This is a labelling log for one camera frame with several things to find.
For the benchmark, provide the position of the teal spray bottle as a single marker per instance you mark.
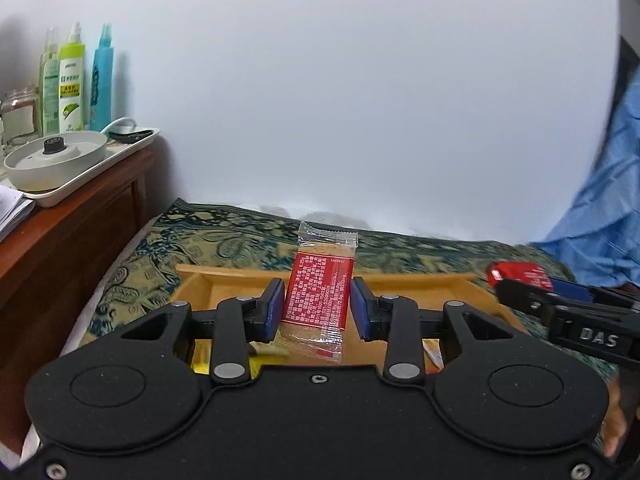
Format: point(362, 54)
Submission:
point(102, 80)

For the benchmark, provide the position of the stack of papers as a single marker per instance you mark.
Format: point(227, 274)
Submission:
point(12, 210)

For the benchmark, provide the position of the wooden nightstand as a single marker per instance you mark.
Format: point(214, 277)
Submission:
point(75, 240)

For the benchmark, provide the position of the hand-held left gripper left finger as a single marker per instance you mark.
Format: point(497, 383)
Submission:
point(274, 310)

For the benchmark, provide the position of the blue plaid cloth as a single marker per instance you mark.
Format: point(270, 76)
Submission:
point(610, 200)

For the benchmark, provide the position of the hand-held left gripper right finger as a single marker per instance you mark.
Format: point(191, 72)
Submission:
point(361, 310)

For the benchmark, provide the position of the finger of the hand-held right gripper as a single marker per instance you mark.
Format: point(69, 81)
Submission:
point(525, 297)
point(570, 288)

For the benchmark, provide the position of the white plastic tray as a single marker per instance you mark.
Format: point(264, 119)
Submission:
point(107, 165)

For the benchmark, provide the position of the pale green bottle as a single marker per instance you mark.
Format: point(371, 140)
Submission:
point(50, 90)

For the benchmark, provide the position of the red label biscuit packet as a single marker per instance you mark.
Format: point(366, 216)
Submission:
point(317, 295)

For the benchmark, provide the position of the paisley patterned blanket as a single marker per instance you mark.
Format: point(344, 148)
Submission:
point(150, 255)

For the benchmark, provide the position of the white round lidded pot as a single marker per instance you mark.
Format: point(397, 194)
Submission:
point(30, 170)

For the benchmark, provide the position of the yellow snack packet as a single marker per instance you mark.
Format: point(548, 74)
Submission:
point(201, 357)

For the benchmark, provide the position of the person's right hand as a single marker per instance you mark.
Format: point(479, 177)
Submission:
point(616, 420)

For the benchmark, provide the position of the glass jar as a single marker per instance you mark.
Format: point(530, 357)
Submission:
point(20, 120)

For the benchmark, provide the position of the flat black device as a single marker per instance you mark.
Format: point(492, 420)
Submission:
point(132, 136)

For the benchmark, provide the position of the orange and white snack packet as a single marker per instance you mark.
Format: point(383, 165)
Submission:
point(433, 355)

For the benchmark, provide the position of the yellow-green spray bottle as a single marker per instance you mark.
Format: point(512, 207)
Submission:
point(71, 90)

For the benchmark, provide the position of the pale curved scoop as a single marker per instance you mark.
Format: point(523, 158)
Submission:
point(120, 122)

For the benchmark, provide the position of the red snack packet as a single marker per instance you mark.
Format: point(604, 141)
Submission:
point(520, 275)

